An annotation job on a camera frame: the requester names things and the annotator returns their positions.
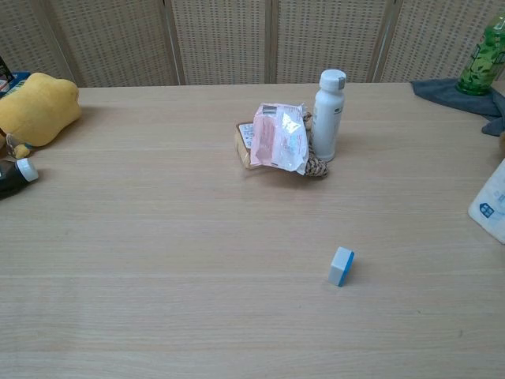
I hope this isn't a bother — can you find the white plastic bottle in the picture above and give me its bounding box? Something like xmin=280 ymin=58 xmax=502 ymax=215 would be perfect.
xmin=311 ymin=69 xmax=348 ymax=162

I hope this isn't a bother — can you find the dark bottle with white cap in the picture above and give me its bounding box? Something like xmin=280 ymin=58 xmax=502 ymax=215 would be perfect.
xmin=0 ymin=157 xmax=39 ymax=201

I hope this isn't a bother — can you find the green tea bottle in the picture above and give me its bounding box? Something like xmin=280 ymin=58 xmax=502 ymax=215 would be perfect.
xmin=455 ymin=4 xmax=505 ymax=96

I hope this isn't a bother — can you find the packaged yellow bread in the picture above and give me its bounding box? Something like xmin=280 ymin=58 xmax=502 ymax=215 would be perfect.
xmin=234 ymin=121 xmax=256 ymax=171

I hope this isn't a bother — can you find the pink snack packet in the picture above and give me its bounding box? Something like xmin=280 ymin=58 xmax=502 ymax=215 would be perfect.
xmin=250 ymin=103 xmax=310 ymax=174

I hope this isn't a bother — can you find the woven straw basket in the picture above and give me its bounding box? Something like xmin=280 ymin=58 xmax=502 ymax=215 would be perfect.
xmin=299 ymin=111 xmax=330 ymax=178

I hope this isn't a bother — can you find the blue and white block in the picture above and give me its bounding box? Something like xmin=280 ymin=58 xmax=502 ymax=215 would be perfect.
xmin=327 ymin=246 xmax=355 ymax=287

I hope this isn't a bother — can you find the folding rattan screen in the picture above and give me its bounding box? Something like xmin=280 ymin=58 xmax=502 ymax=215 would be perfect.
xmin=0 ymin=0 xmax=505 ymax=87

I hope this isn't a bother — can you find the grey cloth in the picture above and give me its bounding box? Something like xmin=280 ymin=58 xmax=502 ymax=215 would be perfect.
xmin=410 ymin=77 xmax=505 ymax=136

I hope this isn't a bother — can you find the yellow plush toy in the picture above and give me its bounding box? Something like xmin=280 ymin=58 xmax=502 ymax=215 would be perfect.
xmin=0 ymin=72 xmax=83 ymax=148

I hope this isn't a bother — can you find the white refill pouch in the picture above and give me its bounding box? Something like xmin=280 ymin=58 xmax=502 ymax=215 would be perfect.
xmin=467 ymin=158 xmax=505 ymax=244

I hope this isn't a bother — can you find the blue box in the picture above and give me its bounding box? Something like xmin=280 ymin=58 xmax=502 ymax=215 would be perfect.
xmin=0 ymin=70 xmax=32 ymax=99

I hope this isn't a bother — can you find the small plush keychain figure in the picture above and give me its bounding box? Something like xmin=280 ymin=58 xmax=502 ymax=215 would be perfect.
xmin=3 ymin=133 xmax=32 ymax=160

